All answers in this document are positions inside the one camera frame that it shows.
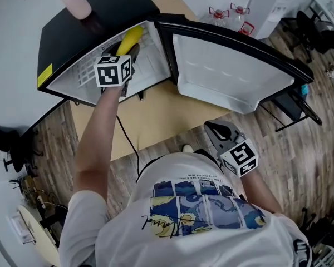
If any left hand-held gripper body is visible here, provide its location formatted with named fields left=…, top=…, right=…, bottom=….
left=94, top=55, right=134, bottom=97

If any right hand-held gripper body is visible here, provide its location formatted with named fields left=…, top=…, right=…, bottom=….
left=211, top=131, right=259, bottom=179

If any yellow corn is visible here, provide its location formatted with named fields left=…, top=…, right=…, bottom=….
left=116, top=24, right=144, bottom=57

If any black mini fridge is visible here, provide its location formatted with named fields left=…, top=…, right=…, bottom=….
left=37, top=0, right=315, bottom=115

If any person's right forearm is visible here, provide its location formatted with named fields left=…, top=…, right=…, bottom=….
left=240, top=167, right=284, bottom=214

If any person's left forearm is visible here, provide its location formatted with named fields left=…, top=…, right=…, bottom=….
left=72, top=84, right=129, bottom=203

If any pink vase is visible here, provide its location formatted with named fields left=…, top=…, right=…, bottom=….
left=60, top=0, right=93, bottom=21

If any white printed t-shirt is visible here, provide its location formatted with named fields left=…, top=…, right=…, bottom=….
left=58, top=151, right=314, bottom=267

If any black office chair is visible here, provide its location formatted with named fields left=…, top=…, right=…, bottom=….
left=0, top=123, right=45, bottom=174
left=280, top=9, right=325, bottom=64

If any round beige table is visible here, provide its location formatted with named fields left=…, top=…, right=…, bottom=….
left=16, top=204, right=61, bottom=267

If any black cable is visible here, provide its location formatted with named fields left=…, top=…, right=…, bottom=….
left=116, top=115, right=142, bottom=184

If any clear water bottle red handle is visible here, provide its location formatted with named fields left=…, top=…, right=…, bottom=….
left=229, top=2, right=251, bottom=24
left=237, top=21, right=256, bottom=36
left=199, top=6, right=230, bottom=27

